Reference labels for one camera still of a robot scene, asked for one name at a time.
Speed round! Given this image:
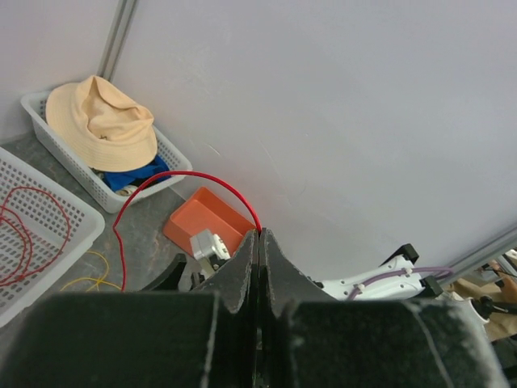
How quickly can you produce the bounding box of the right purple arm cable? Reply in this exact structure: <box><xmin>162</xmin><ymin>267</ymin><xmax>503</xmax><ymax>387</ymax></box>
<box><xmin>347</xmin><ymin>265</ymin><xmax>455</xmax><ymax>301</ymax></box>

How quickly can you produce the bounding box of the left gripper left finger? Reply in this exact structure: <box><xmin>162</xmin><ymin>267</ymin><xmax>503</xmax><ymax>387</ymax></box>
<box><xmin>1</xmin><ymin>232</ymin><xmax>258</xmax><ymax>387</ymax></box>

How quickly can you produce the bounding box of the right white plastic basket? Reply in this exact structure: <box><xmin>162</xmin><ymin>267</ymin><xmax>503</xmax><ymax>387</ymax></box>
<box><xmin>20</xmin><ymin>91</ymin><xmax>192</xmax><ymax>213</ymax></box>

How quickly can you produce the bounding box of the beige bucket hat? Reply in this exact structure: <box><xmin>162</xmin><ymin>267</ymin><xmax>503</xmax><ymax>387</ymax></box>
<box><xmin>45</xmin><ymin>75</ymin><xmax>158</xmax><ymax>172</ymax></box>

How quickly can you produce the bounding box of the white plastic basket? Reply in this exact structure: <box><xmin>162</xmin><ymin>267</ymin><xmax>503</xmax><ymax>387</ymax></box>
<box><xmin>20</xmin><ymin>91</ymin><xmax>192</xmax><ymax>213</ymax></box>
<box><xmin>1</xmin><ymin>150</ymin><xmax>105</xmax><ymax>325</ymax></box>

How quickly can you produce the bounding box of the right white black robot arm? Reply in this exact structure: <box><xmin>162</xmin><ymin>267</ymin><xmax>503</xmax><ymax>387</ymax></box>
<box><xmin>190</xmin><ymin>235</ymin><xmax>451</xmax><ymax>327</ymax></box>

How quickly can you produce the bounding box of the middle white plastic basket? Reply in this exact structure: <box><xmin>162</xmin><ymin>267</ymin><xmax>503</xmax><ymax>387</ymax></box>
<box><xmin>1</xmin><ymin>150</ymin><xmax>105</xmax><ymax>325</ymax></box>

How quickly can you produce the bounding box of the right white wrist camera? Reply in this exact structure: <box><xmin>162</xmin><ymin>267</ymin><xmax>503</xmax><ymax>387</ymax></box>
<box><xmin>190</xmin><ymin>229</ymin><xmax>231</xmax><ymax>279</ymax></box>

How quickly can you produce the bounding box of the yellow wire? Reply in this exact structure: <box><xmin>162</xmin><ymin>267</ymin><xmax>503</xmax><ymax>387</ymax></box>
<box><xmin>60</xmin><ymin>250</ymin><xmax>122</xmax><ymax>293</ymax></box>

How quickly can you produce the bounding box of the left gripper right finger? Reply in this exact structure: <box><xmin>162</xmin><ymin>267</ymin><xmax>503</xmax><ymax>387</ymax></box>
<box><xmin>258</xmin><ymin>229</ymin><xmax>509</xmax><ymax>387</ymax></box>

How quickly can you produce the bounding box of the orange plastic tray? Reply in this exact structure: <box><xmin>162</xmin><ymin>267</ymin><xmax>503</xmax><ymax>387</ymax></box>
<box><xmin>162</xmin><ymin>187</ymin><xmax>255</xmax><ymax>256</ymax></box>

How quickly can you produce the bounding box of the blue cloth in basket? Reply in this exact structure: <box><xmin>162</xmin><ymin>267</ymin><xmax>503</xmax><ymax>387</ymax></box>
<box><xmin>102</xmin><ymin>155</ymin><xmax>169</xmax><ymax>192</ymax></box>

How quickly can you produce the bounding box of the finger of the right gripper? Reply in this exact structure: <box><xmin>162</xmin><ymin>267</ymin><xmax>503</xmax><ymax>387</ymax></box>
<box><xmin>142</xmin><ymin>253</ymin><xmax>187</xmax><ymax>292</ymax></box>

